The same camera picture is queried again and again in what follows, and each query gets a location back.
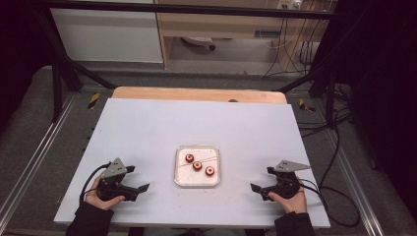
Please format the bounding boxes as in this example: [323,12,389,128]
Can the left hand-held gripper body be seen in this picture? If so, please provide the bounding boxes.
[97,157,139,202]

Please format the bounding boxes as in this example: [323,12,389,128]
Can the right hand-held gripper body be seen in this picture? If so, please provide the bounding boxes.
[261,159,311,202]

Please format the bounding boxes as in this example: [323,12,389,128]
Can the square metal tray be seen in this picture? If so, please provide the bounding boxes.
[173,145,221,189]

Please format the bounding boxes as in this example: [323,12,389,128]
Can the thin wooden skewer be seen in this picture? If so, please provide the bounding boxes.
[178,155,219,167]

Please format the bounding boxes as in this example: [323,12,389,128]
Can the person's right hand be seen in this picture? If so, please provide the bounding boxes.
[268,183,309,214]

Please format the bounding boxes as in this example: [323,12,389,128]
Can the person's left hand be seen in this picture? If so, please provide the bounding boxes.
[84,176,126,211]

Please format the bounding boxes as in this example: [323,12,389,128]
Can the wooden table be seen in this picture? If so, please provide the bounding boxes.
[111,86,288,105]

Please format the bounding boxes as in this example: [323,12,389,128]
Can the white cabinet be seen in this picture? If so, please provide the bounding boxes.
[49,0,164,64]

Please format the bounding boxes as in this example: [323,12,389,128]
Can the grey chair base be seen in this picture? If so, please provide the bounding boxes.
[181,35,217,51]

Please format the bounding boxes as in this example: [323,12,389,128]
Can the wooden desk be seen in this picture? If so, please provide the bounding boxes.
[152,0,338,73]

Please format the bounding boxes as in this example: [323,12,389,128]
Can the white power strip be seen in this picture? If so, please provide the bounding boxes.
[276,0,303,11]

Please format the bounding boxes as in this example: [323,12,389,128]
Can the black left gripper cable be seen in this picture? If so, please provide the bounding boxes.
[79,161,112,205]

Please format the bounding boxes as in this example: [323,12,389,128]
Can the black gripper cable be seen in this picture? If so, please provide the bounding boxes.
[296,107,362,228]
[79,161,112,205]

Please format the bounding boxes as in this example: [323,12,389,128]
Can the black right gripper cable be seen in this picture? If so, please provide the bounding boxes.
[296,107,362,228]

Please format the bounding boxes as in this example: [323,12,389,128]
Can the aluminium floor rail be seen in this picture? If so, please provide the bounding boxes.
[313,97,386,236]
[0,92,80,225]

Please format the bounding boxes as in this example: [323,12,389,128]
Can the black floor cables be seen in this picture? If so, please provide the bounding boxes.
[296,83,353,139]

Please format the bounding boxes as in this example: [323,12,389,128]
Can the hanging cable bundle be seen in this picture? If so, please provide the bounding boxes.
[264,13,321,79]

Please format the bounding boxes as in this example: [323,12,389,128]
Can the black metal frame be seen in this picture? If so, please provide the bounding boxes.
[31,0,343,130]

